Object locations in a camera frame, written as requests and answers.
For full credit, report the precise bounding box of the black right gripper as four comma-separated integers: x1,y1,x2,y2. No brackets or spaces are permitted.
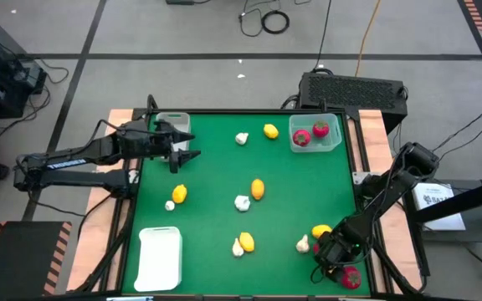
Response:
315,233,362,286

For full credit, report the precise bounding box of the yellow power cable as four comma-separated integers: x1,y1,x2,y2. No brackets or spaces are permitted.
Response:
354,0,382,78

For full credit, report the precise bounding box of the coiled black cable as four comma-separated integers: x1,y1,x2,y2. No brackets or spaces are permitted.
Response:
260,10,291,35

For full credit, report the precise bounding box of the clear plastic basket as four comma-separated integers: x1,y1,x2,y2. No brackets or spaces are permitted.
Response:
288,112,343,154

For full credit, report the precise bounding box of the black perforated computer case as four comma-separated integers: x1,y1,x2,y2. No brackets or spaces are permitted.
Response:
298,71,408,135

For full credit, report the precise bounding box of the white printed sheet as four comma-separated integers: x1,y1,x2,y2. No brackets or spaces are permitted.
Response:
412,181,467,232

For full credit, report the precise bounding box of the grey side table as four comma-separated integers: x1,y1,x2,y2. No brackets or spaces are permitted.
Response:
403,179,482,245

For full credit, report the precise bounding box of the black stand beam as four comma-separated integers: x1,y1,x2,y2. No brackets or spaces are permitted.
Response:
408,174,482,224

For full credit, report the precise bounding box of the wooden side board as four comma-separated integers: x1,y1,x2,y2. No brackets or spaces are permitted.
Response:
67,109,141,293
356,109,424,293

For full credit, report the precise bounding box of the grey plastic basket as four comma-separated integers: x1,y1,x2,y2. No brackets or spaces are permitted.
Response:
156,111,192,162

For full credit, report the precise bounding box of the loose black cable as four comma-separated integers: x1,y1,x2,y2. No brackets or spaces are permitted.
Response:
238,0,284,38

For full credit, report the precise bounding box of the white plastic basket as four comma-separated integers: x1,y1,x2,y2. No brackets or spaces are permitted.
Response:
133,226,183,293

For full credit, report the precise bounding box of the black table frame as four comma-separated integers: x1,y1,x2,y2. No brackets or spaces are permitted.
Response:
73,94,430,301

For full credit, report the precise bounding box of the green table mat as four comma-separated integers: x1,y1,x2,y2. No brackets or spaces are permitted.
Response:
121,111,372,296

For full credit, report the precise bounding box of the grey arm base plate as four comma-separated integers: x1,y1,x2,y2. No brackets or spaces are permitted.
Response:
351,171,371,186

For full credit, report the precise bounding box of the red tomato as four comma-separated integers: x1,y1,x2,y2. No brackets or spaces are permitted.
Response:
292,129,312,148
340,266,362,290
311,120,331,139

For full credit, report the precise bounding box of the black power cable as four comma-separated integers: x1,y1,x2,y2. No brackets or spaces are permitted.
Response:
314,0,333,71

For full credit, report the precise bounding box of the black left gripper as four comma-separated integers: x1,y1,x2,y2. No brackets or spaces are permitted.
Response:
117,119,203,173

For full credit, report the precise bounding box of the black floor cable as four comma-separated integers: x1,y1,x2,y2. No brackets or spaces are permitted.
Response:
431,102,482,152
436,112,482,163

